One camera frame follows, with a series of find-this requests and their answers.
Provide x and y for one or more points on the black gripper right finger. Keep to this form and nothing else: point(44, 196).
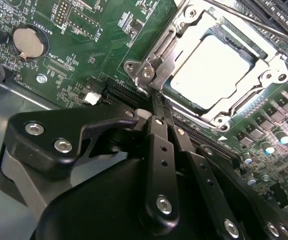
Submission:
point(205, 172)

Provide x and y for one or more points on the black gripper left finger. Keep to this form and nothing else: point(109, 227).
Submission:
point(46, 136)

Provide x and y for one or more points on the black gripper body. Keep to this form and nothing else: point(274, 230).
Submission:
point(96, 212)

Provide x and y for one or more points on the CPU with silver top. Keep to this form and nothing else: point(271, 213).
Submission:
point(209, 72)

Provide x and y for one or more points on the metal socket cover frame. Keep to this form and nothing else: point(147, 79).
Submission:
point(186, 35)

